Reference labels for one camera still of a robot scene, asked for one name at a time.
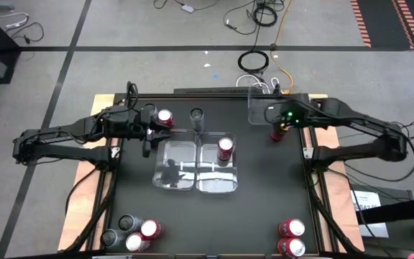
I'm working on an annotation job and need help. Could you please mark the black table frame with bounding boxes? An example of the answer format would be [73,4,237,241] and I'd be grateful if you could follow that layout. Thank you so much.
[98,92,323,255]

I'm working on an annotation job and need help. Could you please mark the white paper sheet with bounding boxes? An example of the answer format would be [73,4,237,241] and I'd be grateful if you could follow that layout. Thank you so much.
[350,190,390,239]

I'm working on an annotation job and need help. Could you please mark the black diagonal frame strut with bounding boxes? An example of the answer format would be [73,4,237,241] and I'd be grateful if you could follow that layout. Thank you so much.
[65,168,119,253]
[307,172,364,255]

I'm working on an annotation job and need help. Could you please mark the black cart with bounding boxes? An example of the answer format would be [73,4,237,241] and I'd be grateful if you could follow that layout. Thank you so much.
[350,188,414,259]

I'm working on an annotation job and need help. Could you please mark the white floor cable bundle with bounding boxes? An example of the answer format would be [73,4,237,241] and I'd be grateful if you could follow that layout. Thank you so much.
[235,73,280,94]

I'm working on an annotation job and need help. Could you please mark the orange floor cable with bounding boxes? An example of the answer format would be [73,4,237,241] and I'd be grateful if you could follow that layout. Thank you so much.
[270,0,295,95]

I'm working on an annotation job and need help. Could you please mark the red cans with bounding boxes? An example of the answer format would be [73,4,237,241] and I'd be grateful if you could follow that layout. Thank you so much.
[277,237,307,258]

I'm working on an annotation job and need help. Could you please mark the red Coca-Cola can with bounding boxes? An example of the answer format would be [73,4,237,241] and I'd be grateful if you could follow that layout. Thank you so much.
[216,137,235,162]
[156,109,176,130]

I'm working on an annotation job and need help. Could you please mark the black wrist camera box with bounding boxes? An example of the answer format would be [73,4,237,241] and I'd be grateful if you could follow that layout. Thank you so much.
[139,107,155,126]

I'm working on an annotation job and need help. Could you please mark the black power strip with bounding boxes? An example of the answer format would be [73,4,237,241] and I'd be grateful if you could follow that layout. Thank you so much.
[172,86,264,96]

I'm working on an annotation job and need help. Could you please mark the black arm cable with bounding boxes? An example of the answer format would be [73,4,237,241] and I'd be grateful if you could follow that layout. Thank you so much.
[126,81,139,112]
[336,120,414,183]

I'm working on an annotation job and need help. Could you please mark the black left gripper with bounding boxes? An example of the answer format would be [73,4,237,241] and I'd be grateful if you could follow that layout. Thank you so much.
[133,118,174,159]

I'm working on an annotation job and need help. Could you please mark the wooden table base board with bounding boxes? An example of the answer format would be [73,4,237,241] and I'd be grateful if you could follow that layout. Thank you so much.
[57,93,367,253]

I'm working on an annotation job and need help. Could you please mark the coiled black floor cable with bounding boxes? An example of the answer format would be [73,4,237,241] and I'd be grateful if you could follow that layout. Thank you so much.
[252,5,278,28]
[237,49,270,75]

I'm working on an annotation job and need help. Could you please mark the clear plastic bin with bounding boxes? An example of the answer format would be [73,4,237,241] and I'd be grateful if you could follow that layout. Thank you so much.
[152,129,198,191]
[247,85,311,126]
[195,131,239,194]

